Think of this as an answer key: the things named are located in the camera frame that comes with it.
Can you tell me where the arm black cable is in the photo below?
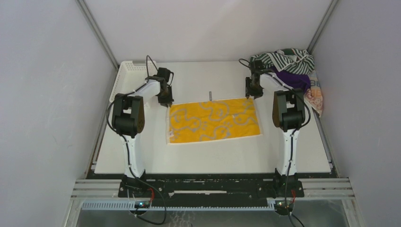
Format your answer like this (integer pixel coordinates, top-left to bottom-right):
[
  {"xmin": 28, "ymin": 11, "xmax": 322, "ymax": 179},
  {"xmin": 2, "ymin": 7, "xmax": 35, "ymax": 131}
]
[
  {"xmin": 105, "ymin": 55, "xmax": 175, "ymax": 189},
  {"xmin": 238, "ymin": 58, "xmax": 312, "ymax": 208}
]

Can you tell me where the cream bear print towel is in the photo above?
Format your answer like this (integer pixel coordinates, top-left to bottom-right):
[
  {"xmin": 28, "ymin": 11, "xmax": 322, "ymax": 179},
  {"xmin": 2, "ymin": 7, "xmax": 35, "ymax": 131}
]
[{"xmin": 304, "ymin": 70, "xmax": 323, "ymax": 117}]

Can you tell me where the aluminium corner post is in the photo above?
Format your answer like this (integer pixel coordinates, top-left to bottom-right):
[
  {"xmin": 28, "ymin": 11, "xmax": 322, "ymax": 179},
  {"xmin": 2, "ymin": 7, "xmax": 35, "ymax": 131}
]
[
  {"xmin": 307, "ymin": 0, "xmax": 340, "ymax": 54},
  {"xmin": 75, "ymin": 0, "xmax": 119, "ymax": 71}
]

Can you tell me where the aluminium corner post left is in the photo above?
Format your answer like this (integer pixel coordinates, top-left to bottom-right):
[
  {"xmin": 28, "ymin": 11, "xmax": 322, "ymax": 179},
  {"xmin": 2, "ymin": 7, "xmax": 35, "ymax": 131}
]
[{"xmin": 75, "ymin": 0, "xmax": 119, "ymax": 71}]

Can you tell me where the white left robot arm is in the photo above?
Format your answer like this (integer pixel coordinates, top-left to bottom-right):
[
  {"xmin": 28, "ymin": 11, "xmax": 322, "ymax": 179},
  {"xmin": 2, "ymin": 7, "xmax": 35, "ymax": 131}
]
[{"xmin": 107, "ymin": 68, "xmax": 174, "ymax": 179}]

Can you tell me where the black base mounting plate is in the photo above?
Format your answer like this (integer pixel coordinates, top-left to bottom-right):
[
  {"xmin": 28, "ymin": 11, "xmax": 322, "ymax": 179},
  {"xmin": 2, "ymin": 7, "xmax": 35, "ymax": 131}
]
[{"xmin": 118, "ymin": 173, "xmax": 305, "ymax": 207}]

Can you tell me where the aluminium corner post right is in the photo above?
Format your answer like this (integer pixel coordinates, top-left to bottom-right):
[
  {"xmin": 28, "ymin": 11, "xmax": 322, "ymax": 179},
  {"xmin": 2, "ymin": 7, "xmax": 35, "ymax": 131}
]
[{"xmin": 307, "ymin": 0, "xmax": 340, "ymax": 54}]

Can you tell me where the green white striped towel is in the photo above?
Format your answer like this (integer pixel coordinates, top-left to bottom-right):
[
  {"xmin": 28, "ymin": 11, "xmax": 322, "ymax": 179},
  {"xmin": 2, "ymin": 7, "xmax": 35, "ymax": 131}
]
[{"xmin": 249, "ymin": 48, "xmax": 315, "ymax": 75}]

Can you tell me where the controller board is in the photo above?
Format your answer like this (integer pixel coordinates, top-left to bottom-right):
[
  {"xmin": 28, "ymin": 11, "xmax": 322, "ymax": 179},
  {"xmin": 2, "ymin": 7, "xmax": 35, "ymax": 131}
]
[
  {"xmin": 274, "ymin": 201, "xmax": 294, "ymax": 216},
  {"xmin": 134, "ymin": 201, "xmax": 150, "ymax": 210}
]

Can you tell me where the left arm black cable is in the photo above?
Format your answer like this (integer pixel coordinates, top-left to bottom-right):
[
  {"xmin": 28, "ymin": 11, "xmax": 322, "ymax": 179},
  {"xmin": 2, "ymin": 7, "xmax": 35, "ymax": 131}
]
[{"xmin": 105, "ymin": 55, "xmax": 175, "ymax": 189}]

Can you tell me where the yellow grey patterned towel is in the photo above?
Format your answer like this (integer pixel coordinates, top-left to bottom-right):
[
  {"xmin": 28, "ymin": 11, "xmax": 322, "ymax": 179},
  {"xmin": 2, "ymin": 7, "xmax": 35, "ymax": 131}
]
[{"xmin": 166, "ymin": 98, "xmax": 261, "ymax": 144}]

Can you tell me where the white slotted cable duct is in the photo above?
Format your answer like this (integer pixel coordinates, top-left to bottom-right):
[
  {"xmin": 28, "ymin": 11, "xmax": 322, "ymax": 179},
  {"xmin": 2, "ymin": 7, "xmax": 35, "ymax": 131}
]
[{"xmin": 81, "ymin": 201, "xmax": 275, "ymax": 211}]

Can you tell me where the left controller board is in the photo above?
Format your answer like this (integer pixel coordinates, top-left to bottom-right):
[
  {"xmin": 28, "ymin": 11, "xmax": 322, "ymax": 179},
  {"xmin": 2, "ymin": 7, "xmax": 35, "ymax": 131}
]
[{"xmin": 134, "ymin": 201, "xmax": 150, "ymax": 210}]

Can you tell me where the right controller board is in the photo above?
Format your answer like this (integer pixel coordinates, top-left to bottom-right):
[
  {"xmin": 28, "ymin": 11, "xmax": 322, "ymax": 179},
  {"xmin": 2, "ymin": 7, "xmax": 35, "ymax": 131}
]
[{"xmin": 274, "ymin": 201, "xmax": 294, "ymax": 216}]

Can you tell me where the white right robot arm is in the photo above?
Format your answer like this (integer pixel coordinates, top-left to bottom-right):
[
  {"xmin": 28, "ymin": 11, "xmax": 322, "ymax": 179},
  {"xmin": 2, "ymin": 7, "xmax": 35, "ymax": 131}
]
[{"xmin": 245, "ymin": 60, "xmax": 311, "ymax": 176}]

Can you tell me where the purple towel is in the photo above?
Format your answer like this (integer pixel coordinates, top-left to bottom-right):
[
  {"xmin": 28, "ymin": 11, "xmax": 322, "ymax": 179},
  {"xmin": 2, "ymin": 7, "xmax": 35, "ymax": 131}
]
[{"xmin": 270, "ymin": 66, "xmax": 311, "ymax": 93}]

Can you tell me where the white plastic basket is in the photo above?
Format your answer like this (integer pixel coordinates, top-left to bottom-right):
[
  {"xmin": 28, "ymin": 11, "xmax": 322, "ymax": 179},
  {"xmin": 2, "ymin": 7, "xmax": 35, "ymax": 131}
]
[{"xmin": 109, "ymin": 61, "xmax": 157, "ymax": 103}]

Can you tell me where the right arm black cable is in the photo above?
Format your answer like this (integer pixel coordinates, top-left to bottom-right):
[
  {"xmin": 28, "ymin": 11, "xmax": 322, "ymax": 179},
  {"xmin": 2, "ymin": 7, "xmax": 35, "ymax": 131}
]
[{"xmin": 238, "ymin": 58, "xmax": 312, "ymax": 208}]

